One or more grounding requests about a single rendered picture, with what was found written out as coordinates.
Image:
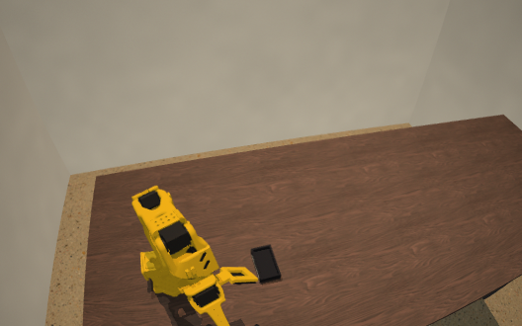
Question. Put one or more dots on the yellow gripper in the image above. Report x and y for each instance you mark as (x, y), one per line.
(208, 293)

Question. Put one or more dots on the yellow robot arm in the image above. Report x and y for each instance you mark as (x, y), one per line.
(192, 262)

